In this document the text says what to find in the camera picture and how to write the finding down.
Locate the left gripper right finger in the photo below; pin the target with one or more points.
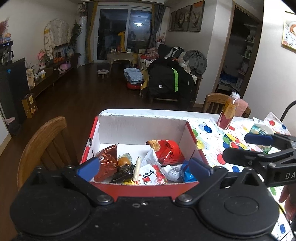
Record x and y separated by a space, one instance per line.
199 169

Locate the brown egg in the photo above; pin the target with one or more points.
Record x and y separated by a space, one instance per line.
124 159

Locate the wooden chair far side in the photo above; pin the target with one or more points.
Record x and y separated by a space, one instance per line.
214 102

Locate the black jacket green stripe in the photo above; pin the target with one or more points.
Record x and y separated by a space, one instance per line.
168 79

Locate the pink cloth on chair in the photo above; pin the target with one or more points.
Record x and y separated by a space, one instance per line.
242 106

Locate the dark red foil bag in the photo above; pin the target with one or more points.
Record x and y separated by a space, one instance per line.
108 163

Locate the blue folded cloth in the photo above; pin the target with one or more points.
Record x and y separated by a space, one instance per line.
133 75

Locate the beige stick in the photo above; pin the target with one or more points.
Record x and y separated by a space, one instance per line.
136 169

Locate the white snack packet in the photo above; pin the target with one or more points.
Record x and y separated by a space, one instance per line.
150 170

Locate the black snack packet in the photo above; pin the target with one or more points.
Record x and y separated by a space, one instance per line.
123 174

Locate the green tissue pack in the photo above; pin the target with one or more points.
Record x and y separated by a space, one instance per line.
262 130

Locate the large red snack bag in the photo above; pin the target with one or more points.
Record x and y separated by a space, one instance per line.
167 151

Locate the balloon pattern tablecloth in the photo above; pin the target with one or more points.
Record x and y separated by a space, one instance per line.
211 139

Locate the grey desk lamp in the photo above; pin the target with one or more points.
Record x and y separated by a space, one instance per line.
287 110

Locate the yellow brown box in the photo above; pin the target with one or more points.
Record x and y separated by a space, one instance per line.
29 105

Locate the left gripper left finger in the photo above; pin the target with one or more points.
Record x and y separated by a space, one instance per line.
89 169

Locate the wall picture frames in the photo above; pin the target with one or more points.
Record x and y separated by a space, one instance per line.
188 18

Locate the small white stool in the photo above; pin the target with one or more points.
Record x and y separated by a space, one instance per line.
103 73

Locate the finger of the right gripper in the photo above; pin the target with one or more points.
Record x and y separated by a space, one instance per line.
257 139
241 157

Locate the red white cardboard box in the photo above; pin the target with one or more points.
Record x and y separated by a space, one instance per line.
131 133

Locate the pink grey snack packet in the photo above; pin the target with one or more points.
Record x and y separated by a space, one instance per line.
172 173

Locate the wooden chair near box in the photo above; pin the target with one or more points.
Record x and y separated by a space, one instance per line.
51 148

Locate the blue snack packet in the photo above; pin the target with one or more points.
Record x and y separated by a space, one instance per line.
186 174

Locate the grey clothes pile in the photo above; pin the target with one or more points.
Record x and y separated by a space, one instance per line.
196 61

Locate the person right hand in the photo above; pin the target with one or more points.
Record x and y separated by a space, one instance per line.
288 197

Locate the orange drink bottle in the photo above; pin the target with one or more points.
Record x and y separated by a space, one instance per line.
228 111

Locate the dark tv cabinet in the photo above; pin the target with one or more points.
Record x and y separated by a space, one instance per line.
18 83

